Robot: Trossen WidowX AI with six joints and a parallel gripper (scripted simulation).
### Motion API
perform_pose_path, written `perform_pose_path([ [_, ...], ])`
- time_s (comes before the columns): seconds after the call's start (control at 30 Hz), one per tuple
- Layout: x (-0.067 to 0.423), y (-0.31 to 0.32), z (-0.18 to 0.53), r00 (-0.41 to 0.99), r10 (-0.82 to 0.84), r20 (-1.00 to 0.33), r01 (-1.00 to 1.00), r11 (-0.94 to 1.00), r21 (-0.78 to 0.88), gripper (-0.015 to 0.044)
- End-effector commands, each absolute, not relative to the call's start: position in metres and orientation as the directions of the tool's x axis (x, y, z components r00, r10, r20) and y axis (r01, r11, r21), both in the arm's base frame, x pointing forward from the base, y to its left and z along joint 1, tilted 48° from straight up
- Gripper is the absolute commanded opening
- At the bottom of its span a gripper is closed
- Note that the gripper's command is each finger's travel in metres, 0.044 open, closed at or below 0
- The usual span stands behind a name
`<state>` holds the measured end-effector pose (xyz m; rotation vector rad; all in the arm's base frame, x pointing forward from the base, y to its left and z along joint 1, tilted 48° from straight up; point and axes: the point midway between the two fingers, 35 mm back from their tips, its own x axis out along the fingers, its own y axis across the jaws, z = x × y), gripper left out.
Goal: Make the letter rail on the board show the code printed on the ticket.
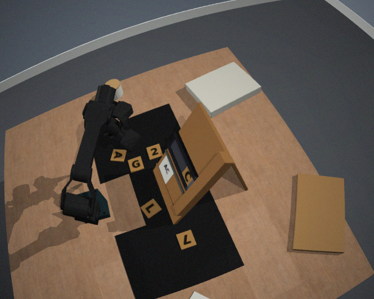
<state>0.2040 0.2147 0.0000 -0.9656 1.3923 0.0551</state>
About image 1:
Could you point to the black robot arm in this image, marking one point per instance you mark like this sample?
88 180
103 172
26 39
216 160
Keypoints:
97 115

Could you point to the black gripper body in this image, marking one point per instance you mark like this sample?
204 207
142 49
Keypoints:
130 138

